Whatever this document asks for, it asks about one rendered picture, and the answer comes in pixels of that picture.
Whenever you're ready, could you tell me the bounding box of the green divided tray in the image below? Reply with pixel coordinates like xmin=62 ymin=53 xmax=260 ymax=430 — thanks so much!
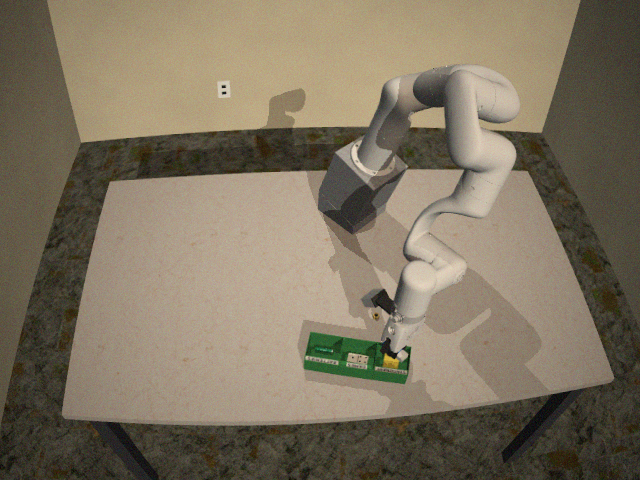
xmin=304 ymin=332 xmax=411 ymax=384

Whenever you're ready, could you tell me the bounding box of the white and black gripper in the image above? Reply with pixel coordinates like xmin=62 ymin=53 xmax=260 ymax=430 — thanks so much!
xmin=380 ymin=312 xmax=427 ymax=359

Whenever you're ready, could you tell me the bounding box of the yellow block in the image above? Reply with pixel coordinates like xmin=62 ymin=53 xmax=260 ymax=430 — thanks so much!
xmin=383 ymin=354 xmax=399 ymax=369

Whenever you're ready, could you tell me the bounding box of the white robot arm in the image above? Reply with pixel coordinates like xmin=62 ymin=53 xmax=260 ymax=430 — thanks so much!
xmin=351 ymin=64 xmax=520 ymax=325

